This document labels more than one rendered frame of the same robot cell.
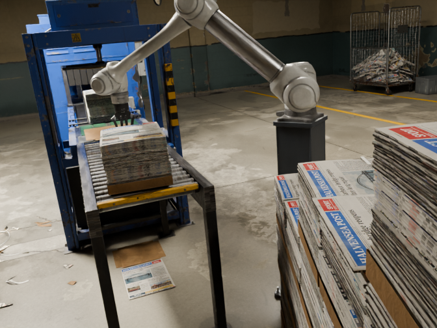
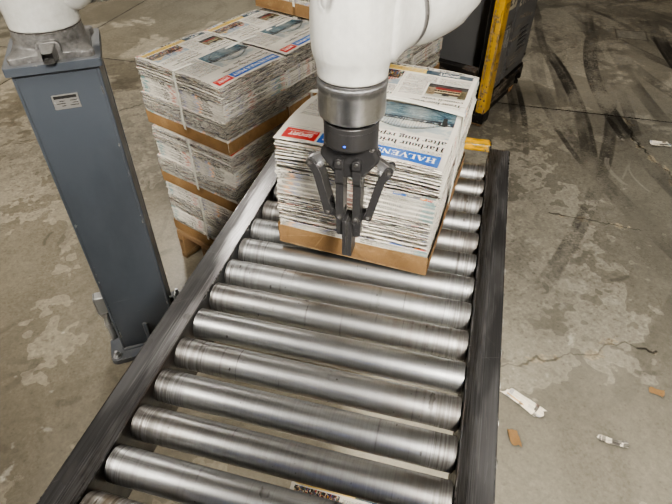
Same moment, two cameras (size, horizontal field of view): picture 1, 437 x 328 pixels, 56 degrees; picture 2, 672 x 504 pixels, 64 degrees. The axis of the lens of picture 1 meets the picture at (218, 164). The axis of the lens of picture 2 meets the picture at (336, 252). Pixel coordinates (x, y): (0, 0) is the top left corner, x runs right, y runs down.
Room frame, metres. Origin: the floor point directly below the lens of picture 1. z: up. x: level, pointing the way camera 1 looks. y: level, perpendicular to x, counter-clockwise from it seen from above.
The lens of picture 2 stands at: (2.69, 0.82, 1.47)
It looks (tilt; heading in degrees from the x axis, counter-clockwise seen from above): 41 degrees down; 213
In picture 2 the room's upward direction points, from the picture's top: straight up
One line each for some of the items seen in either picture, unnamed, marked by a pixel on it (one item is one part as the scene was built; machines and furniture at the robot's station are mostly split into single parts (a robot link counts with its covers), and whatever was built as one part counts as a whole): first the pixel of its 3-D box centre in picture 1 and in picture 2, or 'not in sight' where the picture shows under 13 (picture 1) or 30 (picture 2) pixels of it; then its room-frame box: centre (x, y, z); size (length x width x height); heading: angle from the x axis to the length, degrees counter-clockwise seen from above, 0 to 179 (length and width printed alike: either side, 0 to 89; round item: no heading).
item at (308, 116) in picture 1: (296, 112); (49, 37); (2.01, -0.41, 1.03); 0.22 x 0.18 x 0.06; 53
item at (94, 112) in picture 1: (102, 104); not in sight; (3.74, 1.01, 0.93); 0.38 x 0.30 x 0.26; 19
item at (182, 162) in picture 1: (173, 162); (188, 330); (2.32, 0.26, 0.74); 1.34 x 0.05 x 0.12; 19
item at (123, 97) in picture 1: (119, 97); (352, 96); (2.13, 0.48, 1.16); 0.09 x 0.09 x 0.06
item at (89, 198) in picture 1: (86, 177); (478, 392); (2.16, 0.74, 0.74); 1.34 x 0.05 x 0.12; 19
